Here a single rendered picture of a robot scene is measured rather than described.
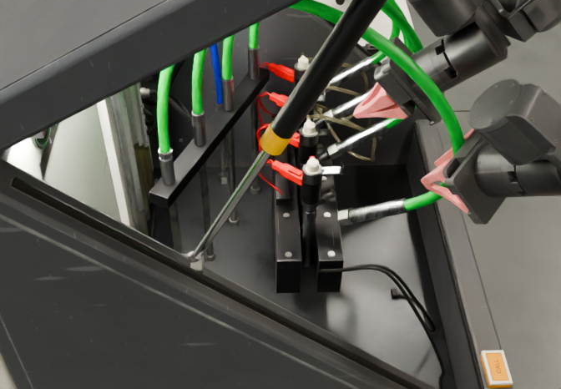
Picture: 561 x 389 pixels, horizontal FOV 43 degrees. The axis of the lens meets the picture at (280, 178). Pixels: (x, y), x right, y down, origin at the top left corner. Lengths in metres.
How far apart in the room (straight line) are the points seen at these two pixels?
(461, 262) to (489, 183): 0.40
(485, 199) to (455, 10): 0.21
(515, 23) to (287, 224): 0.48
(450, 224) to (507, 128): 0.54
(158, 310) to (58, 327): 0.09
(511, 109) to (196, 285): 0.31
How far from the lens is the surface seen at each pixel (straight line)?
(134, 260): 0.60
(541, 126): 0.66
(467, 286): 1.11
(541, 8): 0.83
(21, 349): 0.72
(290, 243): 1.09
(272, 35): 1.23
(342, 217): 0.92
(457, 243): 1.16
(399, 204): 0.88
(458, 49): 0.84
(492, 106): 0.68
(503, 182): 0.74
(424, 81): 0.76
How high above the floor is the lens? 1.81
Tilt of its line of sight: 45 degrees down
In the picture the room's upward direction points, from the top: 1 degrees clockwise
